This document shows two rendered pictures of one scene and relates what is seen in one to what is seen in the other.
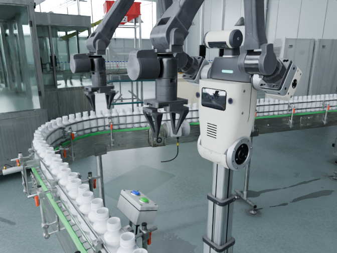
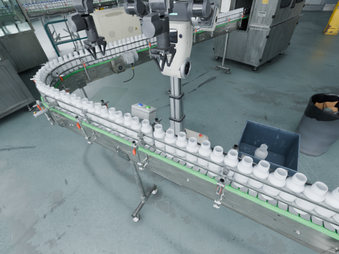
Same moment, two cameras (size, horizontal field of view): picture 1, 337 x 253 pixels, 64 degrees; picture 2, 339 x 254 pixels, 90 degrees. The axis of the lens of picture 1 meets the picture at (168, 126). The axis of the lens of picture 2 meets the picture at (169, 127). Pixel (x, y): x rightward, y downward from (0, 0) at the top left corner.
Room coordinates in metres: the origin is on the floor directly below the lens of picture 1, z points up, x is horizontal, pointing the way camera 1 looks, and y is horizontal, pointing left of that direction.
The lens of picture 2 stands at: (-0.04, 0.27, 1.72)
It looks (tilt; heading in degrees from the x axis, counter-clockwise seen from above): 41 degrees down; 340
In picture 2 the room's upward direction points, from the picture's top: 4 degrees counter-clockwise
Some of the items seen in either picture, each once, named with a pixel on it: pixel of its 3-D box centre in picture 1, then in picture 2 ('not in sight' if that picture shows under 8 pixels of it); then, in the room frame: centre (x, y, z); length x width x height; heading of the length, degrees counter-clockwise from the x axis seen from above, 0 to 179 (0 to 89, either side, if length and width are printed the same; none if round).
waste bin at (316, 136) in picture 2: not in sight; (320, 127); (0.67, -1.83, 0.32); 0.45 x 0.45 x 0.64
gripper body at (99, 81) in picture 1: (99, 81); (92, 35); (1.06, 0.27, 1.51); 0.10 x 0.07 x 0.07; 127
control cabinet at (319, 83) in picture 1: (317, 79); not in sight; (6.59, -3.63, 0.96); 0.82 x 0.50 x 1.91; 109
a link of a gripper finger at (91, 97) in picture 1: (96, 99); (94, 50); (1.04, 0.29, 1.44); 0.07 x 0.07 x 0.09; 37
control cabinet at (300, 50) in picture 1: (287, 80); not in sight; (6.31, -2.78, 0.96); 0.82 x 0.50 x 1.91; 109
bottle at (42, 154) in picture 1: (46, 160); (61, 100); (1.26, 0.62, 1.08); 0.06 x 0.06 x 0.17
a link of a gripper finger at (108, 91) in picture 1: (104, 98); (99, 48); (1.07, 0.26, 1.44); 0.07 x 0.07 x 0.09; 37
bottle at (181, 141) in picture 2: not in sight; (181, 146); (0.48, 0.02, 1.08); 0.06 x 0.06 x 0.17
